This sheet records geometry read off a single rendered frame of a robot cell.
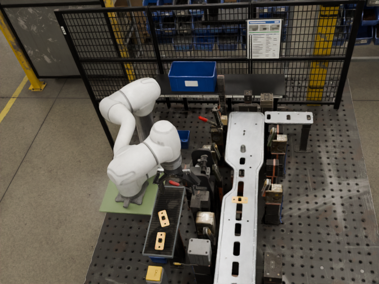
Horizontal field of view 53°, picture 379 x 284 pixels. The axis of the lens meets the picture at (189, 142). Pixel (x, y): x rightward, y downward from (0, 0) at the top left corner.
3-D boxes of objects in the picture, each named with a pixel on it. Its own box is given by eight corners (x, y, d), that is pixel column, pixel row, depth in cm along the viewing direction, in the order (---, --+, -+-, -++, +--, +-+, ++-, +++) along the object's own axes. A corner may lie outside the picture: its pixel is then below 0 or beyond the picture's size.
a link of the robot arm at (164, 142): (171, 138, 150) (144, 156, 146) (164, 110, 139) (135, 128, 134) (188, 153, 144) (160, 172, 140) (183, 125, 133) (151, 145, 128)
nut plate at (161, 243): (163, 249, 167) (162, 248, 166) (154, 249, 168) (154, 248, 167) (166, 233, 173) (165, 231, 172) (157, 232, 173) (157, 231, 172)
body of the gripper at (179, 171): (159, 169, 148) (163, 183, 155) (180, 169, 147) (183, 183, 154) (162, 154, 153) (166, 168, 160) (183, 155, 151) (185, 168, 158)
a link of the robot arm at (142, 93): (135, 167, 248) (162, 150, 256) (149, 183, 240) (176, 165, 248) (111, 84, 186) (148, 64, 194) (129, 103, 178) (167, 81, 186)
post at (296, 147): (311, 152, 250) (317, 122, 229) (294, 152, 252) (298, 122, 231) (311, 145, 254) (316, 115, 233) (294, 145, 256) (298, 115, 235)
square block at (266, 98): (270, 139, 262) (273, 101, 236) (259, 138, 264) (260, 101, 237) (270, 131, 267) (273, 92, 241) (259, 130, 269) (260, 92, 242)
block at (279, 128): (282, 163, 248) (285, 134, 227) (264, 162, 250) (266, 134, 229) (281, 151, 254) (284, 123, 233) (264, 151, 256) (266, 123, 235)
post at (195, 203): (206, 244, 216) (199, 207, 186) (197, 243, 217) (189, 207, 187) (207, 236, 219) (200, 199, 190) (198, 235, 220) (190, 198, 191)
